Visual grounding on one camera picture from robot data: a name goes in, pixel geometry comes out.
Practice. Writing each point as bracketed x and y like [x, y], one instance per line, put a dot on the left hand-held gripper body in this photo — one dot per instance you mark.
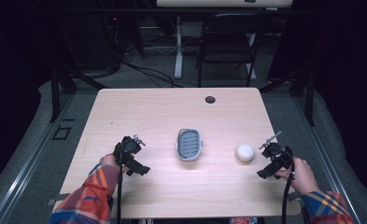
[131, 160]

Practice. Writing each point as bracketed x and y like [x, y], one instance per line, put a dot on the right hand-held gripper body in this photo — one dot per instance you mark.
[277, 158]

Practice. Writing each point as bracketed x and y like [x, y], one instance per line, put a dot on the person's left hand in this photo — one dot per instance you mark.
[109, 161]

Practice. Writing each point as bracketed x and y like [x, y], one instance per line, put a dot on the person's right hand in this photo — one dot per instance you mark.
[302, 177]

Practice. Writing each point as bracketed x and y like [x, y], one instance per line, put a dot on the white round soap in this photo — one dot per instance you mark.
[245, 152]

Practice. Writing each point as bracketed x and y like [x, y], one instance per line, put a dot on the grey soap dish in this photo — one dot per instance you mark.
[189, 144]

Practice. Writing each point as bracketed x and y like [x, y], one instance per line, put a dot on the black metal stand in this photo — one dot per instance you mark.
[59, 90]
[305, 90]

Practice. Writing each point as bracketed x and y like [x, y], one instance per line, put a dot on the red patterned shoe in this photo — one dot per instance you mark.
[242, 220]

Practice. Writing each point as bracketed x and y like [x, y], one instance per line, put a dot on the black folding chair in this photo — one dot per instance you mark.
[231, 46]

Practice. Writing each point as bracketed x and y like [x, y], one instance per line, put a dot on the dark computer tower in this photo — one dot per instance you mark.
[94, 40]

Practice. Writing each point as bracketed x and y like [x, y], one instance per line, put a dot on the white desk with white leg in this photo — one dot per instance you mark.
[221, 2]

